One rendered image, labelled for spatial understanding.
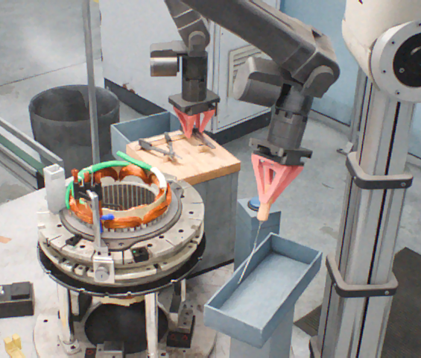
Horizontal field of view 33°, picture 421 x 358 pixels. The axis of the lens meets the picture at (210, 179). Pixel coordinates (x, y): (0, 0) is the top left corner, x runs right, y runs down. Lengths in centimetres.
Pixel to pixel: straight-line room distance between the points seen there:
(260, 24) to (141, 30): 303
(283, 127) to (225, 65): 258
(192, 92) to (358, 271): 52
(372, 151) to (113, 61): 313
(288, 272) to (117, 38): 306
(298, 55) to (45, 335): 82
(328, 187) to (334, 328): 208
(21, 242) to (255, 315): 80
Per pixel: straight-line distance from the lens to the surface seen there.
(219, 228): 166
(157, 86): 403
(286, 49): 105
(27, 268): 176
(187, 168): 156
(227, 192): 162
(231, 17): 101
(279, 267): 134
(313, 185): 360
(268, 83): 110
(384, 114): 131
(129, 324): 158
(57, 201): 136
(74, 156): 301
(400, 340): 276
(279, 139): 112
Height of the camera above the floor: 185
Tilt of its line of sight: 31 degrees down
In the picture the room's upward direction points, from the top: 2 degrees clockwise
